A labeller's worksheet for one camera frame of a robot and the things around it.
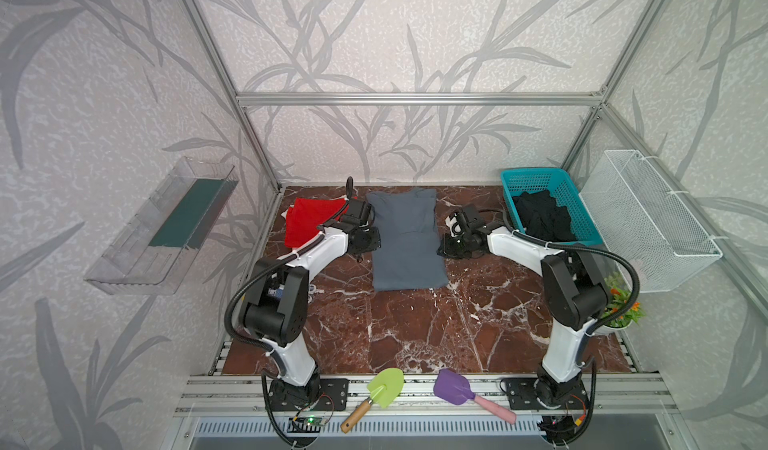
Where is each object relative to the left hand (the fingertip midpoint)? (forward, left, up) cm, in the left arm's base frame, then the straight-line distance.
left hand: (380, 233), depth 94 cm
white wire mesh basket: (-15, -60, +27) cm, 67 cm away
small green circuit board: (-49, +14, -8) cm, 52 cm away
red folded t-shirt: (+13, +28, -8) cm, 32 cm away
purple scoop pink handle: (-42, -21, -7) cm, 48 cm away
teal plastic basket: (+25, -67, -3) cm, 71 cm away
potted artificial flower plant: (-23, -61, +10) cm, 66 cm away
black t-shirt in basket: (+11, -57, -4) cm, 58 cm away
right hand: (-1, -19, -3) cm, 19 cm away
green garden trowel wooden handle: (-42, -3, -7) cm, 42 cm away
